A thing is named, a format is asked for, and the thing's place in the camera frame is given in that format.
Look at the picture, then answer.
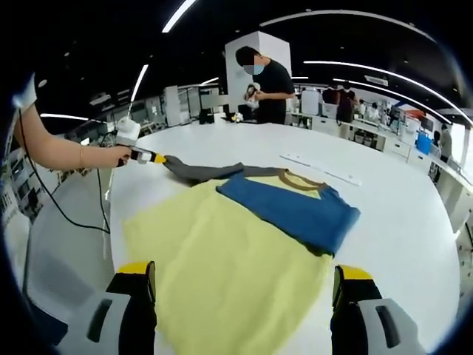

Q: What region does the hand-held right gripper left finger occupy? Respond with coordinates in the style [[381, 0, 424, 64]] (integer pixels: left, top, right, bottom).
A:
[[61, 260, 160, 355]]

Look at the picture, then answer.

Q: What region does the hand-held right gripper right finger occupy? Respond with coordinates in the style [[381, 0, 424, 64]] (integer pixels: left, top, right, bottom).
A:
[[330, 264, 426, 355]]

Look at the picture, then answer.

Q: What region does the yellow blue grey garment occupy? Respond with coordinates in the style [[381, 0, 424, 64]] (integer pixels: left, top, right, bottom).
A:
[[121, 154, 361, 355]]

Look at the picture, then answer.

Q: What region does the white template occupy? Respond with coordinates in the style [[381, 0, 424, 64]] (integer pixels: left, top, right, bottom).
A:
[[279, 151, 363, 188]]

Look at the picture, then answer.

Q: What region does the person's left hand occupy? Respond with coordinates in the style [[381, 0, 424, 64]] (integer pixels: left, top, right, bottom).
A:
[[109, 144, 133, 169]]

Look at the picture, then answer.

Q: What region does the white square column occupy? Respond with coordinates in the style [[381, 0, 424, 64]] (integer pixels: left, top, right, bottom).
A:
[[224, 31, 293, 119]]

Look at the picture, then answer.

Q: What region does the white box appliance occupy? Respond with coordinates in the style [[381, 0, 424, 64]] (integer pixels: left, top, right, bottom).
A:
[[301, 88, 321, 116]]

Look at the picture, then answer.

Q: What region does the blue storage bin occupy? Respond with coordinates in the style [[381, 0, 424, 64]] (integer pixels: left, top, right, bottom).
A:
[[416, 132, 433, 155]]

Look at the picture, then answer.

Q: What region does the row of white cabinets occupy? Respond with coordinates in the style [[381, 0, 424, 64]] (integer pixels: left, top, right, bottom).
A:
[[287, 110, 422, 163]]

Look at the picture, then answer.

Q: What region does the long ceiling light strip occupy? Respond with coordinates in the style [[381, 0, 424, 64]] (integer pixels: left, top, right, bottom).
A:
[[302, 58, 454, 125]]

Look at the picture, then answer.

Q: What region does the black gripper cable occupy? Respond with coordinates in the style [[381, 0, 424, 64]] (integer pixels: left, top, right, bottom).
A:
[[16, 106, 121, 234]]

